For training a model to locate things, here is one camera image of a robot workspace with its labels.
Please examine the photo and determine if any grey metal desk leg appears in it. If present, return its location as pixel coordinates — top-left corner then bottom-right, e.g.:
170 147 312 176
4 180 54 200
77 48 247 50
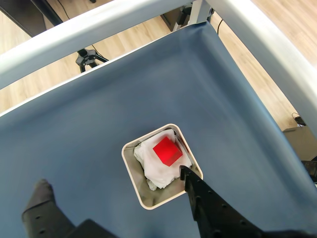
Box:
170 0 213 32

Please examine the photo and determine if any black power adapter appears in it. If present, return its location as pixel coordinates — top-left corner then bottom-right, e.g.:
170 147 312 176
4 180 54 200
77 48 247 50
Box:
291 112 307 126

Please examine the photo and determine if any beige square metal box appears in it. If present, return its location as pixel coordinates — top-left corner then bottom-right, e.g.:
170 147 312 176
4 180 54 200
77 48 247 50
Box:
121 123 204 211

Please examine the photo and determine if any brown cardboard box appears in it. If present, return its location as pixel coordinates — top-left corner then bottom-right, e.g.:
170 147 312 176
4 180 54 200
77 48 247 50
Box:
283 125 317 162

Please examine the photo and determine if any red cube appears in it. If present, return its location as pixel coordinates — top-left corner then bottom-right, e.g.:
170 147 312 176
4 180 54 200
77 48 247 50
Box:
152 136 183 167

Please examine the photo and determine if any white tubular frame rail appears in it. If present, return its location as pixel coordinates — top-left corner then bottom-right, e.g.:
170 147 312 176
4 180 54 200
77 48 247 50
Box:
0 0 317 119

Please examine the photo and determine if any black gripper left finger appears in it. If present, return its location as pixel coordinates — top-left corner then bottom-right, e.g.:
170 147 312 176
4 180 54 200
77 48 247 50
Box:
21 178 77 238

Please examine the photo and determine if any white tissue paper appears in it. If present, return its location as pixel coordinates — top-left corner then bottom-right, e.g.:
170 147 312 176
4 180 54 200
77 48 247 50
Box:
133 128 194 191

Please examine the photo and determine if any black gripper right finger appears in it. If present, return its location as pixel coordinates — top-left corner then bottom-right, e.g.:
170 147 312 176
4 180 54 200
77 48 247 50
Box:
179 165 317 238

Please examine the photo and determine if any dark blue table cloth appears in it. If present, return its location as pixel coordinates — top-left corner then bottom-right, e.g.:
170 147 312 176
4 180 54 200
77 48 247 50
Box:
0 21 317 238

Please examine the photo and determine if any black furniture panel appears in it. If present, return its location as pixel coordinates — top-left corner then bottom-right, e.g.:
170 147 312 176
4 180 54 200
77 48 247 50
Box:
0 0 64 38

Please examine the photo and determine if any black tripod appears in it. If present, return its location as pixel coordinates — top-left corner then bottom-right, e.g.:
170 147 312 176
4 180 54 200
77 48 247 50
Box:
75 44 109 74

